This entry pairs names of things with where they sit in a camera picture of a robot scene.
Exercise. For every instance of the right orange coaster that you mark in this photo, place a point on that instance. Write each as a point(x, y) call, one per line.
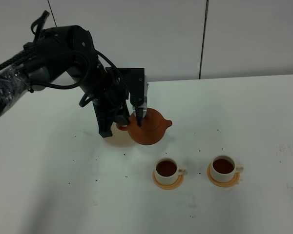
point(234, 181)

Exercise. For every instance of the left white teacup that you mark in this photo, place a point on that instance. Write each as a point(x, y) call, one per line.
point(167, 171)

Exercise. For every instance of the beige round teapot saucer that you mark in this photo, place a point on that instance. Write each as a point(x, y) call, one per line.
point(119, 138)

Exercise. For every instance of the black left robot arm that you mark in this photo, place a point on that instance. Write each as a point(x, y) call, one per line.
point(64, 58)

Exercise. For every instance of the right white teacup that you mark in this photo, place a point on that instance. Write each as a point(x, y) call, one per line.
point(223, 168)

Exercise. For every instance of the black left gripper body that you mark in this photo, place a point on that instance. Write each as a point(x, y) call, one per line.
point(107, 88)

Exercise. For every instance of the brown clay teapot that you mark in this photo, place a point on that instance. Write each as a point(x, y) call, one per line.
point(151, 131)

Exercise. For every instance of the orange coaster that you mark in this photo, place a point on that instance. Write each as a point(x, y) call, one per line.
point(234, 181)
point(172, 186)

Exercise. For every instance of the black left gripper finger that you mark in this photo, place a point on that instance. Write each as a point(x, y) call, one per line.
point(122, 116)
point(105, 117)

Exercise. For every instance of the left orange coaster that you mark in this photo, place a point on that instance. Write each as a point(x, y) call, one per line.
point(172, 186)

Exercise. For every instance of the white teacup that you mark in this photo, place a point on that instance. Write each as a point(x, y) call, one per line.
point(223, 168)
point(167, 171)

